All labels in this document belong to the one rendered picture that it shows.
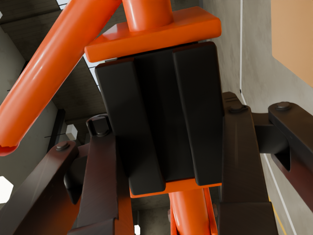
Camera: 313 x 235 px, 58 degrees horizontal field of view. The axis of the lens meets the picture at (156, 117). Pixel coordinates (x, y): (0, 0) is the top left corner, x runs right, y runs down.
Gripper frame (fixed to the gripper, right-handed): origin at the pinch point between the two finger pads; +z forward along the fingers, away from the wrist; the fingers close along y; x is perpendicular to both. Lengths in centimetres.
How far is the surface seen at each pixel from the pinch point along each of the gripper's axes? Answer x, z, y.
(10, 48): -51, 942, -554
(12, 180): -404, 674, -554
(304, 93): -102, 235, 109
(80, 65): -170, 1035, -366
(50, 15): 22, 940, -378
